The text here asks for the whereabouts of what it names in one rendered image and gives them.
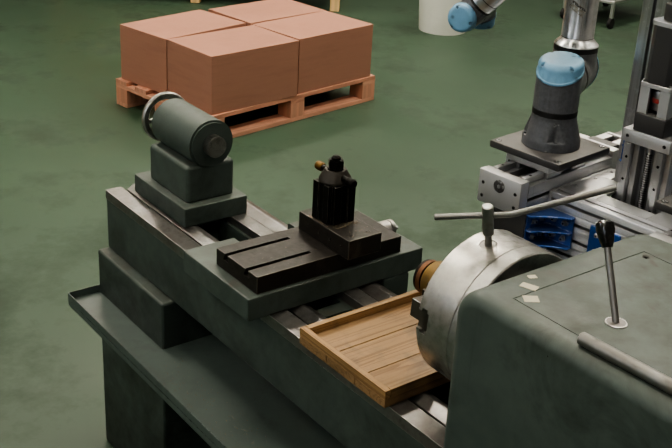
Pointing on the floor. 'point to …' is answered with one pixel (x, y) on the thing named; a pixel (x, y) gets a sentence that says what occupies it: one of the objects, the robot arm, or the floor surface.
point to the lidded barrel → (440, 5)
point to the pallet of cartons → (248, 60)
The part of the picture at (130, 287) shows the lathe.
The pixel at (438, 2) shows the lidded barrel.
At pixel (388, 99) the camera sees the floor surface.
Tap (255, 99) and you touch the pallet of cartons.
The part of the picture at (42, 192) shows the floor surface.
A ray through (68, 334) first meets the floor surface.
